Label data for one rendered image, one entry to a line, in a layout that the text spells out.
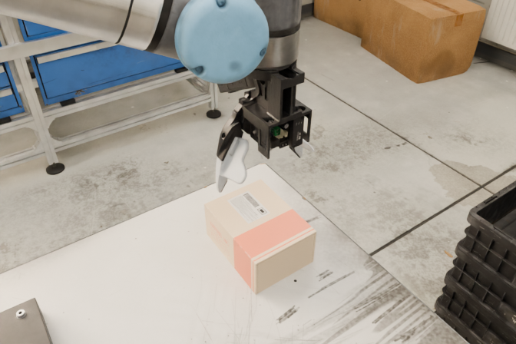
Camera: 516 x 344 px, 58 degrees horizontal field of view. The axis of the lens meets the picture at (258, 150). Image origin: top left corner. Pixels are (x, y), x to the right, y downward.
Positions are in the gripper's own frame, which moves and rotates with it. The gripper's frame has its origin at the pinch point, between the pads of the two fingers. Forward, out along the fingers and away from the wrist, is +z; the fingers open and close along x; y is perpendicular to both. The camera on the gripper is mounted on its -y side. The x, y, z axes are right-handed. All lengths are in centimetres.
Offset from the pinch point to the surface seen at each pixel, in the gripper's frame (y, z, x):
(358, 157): -70, 88, 105
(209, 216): -6.3, 11.6, -6.0
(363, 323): 21.5, 17.1, 4.6
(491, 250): 18, 34, 51
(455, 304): 16, 57, 51
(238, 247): 3.2, 10.5, -6.0
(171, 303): 1.9, 17.3, -17.8
